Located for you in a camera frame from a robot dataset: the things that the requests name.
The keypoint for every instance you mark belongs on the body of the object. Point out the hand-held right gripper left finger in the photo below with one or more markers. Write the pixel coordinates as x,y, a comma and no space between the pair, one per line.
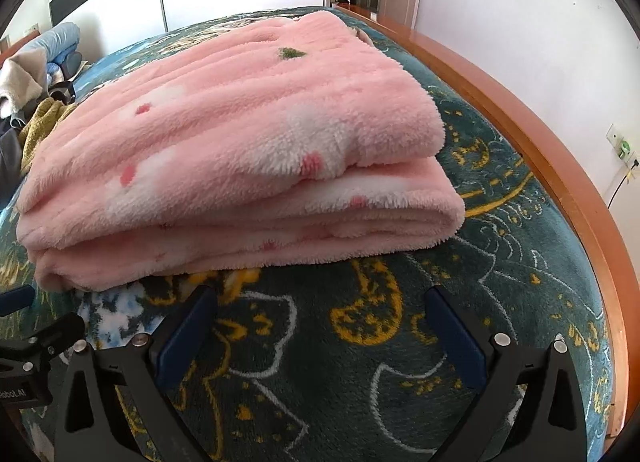
187,337

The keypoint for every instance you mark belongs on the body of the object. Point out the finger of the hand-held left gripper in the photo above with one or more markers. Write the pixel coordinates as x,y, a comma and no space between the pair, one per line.
15,301
62,332

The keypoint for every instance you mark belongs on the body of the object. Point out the light blue folded quilt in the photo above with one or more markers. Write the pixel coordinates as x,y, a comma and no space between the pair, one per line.
60,39

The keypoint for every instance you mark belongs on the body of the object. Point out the white wall socket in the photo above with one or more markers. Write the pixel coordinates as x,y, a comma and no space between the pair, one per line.
622,144

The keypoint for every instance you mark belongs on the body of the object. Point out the pink fleece garment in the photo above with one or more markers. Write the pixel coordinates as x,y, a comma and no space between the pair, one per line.
225,141

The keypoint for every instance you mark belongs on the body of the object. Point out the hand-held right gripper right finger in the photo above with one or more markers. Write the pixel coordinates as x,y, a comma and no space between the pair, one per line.
457,339

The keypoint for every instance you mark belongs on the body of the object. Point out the dark grey hoodie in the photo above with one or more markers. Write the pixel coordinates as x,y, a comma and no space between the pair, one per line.
10,156

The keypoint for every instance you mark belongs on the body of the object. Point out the yellow cloth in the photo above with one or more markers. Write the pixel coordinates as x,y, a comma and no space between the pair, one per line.
42,126

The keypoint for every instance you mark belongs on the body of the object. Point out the wooden bed frame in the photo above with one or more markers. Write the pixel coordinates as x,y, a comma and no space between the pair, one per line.
550,151

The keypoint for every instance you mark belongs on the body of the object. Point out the beige fleece garment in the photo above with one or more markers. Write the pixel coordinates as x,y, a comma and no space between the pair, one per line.
22,76

